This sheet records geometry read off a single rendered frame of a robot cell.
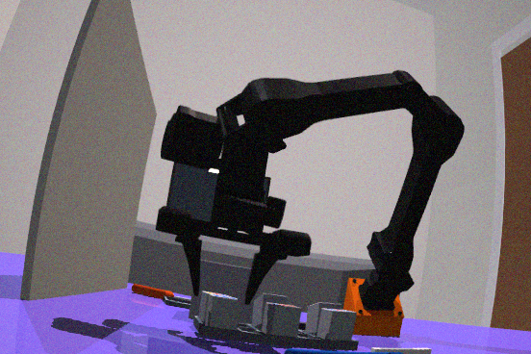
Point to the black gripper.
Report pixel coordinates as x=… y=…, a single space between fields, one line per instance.
x=273 y=247

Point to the blue rod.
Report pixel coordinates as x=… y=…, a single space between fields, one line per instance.
x=308 y=351

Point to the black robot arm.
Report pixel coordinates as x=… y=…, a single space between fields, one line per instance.
x=278 y=108

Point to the white flat bar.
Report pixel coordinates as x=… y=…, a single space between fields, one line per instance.
x=403 y=350

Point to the grey slotted rack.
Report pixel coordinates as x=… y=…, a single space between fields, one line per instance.
x=246 y=332

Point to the orange-handled screwdriver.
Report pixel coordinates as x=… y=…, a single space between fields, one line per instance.
x=144 y=290

